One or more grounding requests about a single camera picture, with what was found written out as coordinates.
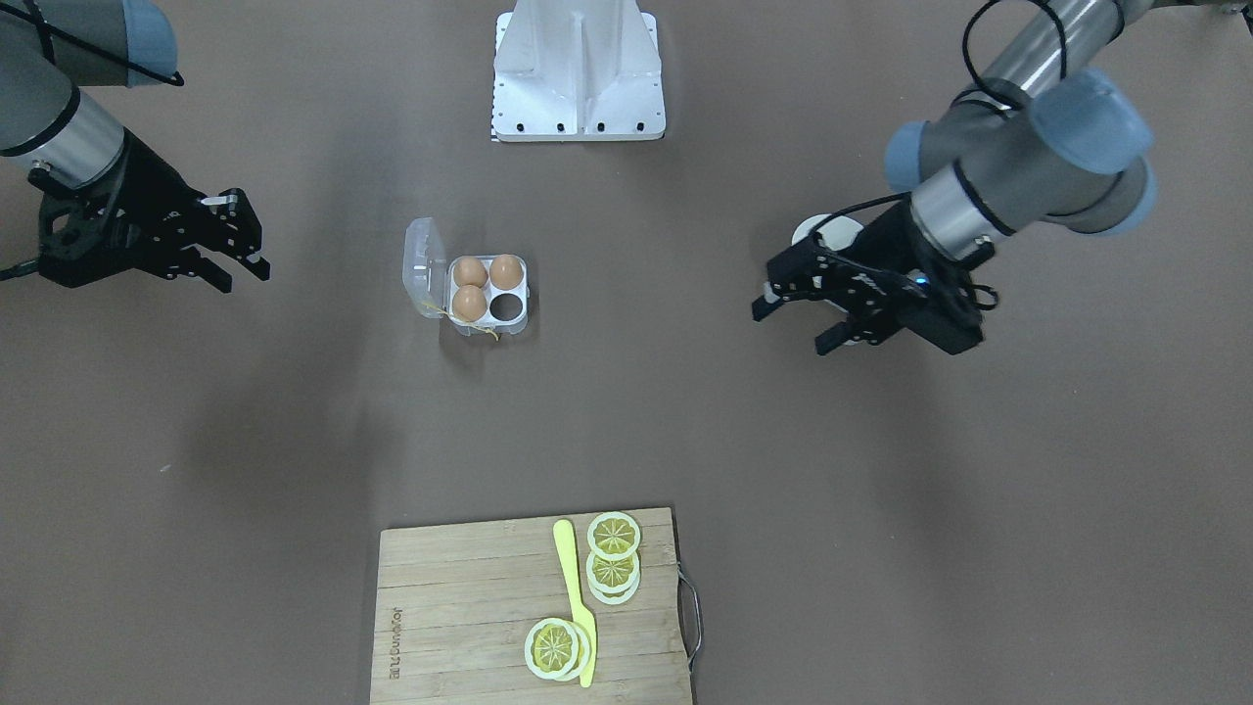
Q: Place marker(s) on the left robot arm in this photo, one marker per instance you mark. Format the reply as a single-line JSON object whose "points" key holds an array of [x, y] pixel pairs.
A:
{"points": [[1038, 136]]}

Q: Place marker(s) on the brown egg rear slot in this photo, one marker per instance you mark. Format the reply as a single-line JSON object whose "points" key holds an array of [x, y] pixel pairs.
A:
{"points": [[469, 272]]}

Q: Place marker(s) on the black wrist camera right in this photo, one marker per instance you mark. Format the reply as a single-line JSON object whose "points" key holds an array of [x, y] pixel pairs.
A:
{"points": [[78, 242]]}

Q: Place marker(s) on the brown egg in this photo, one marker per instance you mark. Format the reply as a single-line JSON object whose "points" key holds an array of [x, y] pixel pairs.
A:
{"points": [[506, 272]]}

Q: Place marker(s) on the wooden cutting board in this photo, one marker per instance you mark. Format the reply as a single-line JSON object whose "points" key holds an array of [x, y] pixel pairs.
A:
{"points": [[455, 603]]}

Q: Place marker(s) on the brown egg front slot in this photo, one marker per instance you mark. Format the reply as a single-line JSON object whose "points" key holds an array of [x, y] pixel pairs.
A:
{"points": [[469, 304]]}

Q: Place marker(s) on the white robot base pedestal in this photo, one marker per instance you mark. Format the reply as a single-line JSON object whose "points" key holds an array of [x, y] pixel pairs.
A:
{"points": [[577, 71]]}

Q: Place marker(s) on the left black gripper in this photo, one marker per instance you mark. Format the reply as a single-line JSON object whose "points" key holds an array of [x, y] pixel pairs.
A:
{"points": [[886, 247]]}

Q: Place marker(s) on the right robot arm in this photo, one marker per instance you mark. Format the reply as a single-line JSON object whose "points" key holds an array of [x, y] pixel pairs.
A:
{"points": [[53, 51]]}

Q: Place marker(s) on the clear plastic egg box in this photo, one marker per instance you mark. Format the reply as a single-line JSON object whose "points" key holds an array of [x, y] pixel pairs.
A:
{"points": [[426, 278]]}

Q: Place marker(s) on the white round bowl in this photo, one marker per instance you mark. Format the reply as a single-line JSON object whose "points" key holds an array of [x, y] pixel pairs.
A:
{"points": [[836, 233]]}

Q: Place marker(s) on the lemon slice middle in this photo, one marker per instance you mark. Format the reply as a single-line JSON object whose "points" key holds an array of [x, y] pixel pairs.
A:
{"points": [[613, 581]]}

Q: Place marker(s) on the brown egg slot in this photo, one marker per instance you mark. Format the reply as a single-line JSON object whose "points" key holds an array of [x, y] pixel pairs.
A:
{"points": [[469, 304], [469, 272]]}

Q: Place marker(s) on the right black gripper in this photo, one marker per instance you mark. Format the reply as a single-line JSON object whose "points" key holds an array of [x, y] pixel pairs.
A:
{"points": [[147, 188]]}

